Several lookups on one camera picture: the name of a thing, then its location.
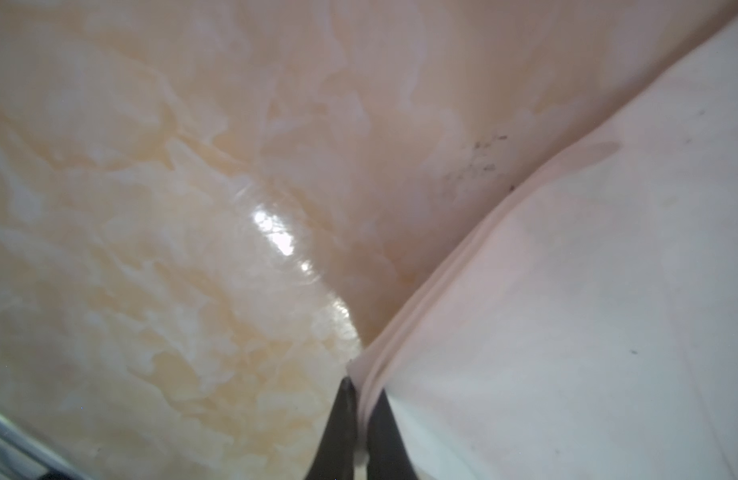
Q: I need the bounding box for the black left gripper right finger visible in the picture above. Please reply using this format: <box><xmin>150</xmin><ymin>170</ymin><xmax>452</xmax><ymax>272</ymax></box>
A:
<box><xmin>366</xmin><ymin>391</ymin><xmax>419</xmax><ymax>480</ymax></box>

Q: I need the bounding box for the white t-shirt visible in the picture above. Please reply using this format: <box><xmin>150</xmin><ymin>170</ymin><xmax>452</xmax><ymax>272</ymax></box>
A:
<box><xmin>349</xmin><ymin>16</ymin><xmax>738</xmax><ymax>479</ymax></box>

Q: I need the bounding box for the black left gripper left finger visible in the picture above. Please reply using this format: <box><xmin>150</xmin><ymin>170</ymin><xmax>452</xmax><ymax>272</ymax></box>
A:
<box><xmin>304</xmin><ymin>377</ymin><xmax>358</xmax><ymax>480</ymax></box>

